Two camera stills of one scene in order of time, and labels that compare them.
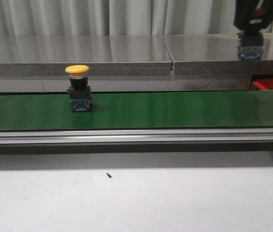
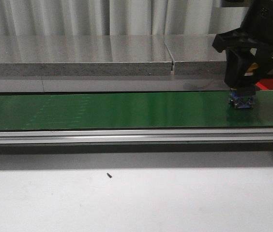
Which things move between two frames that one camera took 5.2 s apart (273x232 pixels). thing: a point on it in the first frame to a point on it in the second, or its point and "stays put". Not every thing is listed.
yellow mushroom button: x=80 y=94 to x=247 y=101
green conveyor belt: x=52 y=110 stays put
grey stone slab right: x=217 y=54 stays put
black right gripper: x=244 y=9 to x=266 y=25
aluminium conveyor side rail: x=142 y=136 stays put
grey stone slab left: x=50 y=55 stays put
